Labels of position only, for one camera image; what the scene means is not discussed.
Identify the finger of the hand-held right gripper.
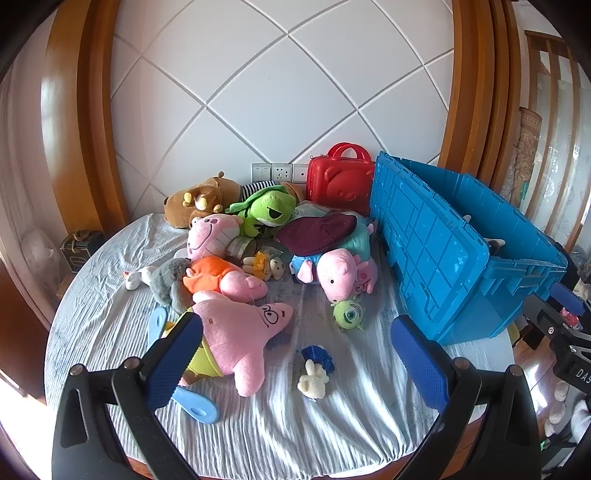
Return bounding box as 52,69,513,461
523,294,591,352
550,281,591,319

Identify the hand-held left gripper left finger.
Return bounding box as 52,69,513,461
51,313,204,480

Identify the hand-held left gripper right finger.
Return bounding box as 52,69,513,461
391,315,541,480

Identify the green one-eyed monster plush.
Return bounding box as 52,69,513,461
333,298,365,332

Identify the pink pig plush blue dress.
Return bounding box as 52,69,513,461
290,248,370,304

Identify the blue plastic crate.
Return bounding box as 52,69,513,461
368,151,568,347

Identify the pink pig plush teal dress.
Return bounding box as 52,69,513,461
291,203,379,296

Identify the round wooden desktop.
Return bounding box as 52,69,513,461
124,342,518,480

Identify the light blue plastic paddle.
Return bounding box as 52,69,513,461
148,305,168,344
173,387,219,424

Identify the pink starfish plush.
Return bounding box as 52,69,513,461
178,299,294,398

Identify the grey plush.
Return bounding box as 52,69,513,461
139,257,195,312

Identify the pale blue wrinkled tablecloth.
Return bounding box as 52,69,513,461
44,212,515,478

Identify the small white goose toy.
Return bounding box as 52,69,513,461
123,267,160,291

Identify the pink plush orange dress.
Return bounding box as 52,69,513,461
182,256,269,301

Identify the white rabbit plush blue skirt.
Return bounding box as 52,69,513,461
297,344,336,401

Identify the small yellow doll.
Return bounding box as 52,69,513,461
242,251,273,280

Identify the pink cat plush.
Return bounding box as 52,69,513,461
186,213,245,261

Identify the black box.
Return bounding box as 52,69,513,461
60,231,108,278

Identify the carved wooden panel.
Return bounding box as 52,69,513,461
501,107,542,208

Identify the wooden stair railing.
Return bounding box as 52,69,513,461
524,30,591,250

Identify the maroon plush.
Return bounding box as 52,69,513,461
276,213,358,256

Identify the brown bear plush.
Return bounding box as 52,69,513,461
164,172,243,229

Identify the green frog plush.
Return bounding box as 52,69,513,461
225,186,298,238

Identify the black white striped plush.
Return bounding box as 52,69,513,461
240,181,305,204

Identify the red bear suitcase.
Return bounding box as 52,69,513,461
306,142,376,215

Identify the curved wooden wall frame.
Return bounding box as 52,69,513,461
436,0,523,186
44,0,131,228

